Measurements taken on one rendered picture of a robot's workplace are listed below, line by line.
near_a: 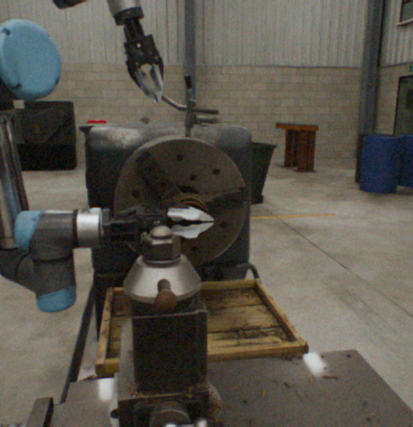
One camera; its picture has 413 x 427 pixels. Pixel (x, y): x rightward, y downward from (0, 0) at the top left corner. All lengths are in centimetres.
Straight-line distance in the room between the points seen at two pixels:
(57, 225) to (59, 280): 11
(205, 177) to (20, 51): 48
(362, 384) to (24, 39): 66
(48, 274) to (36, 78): 34
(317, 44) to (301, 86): 112
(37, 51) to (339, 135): 1173
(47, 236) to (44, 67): 29
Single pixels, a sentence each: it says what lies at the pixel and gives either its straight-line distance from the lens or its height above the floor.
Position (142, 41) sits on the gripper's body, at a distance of 105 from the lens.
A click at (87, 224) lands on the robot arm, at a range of 78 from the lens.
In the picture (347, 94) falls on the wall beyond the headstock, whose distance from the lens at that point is 1235.
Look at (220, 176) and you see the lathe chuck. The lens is 98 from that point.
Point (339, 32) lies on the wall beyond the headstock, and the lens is 1238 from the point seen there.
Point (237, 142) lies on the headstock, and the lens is 114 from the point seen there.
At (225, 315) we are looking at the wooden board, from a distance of 89.
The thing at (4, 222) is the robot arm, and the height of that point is 109.
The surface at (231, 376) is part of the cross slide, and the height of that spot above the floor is 97.
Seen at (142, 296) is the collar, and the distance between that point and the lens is 41.
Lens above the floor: 130
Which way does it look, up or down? 14 degrees down
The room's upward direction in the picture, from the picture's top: straight up
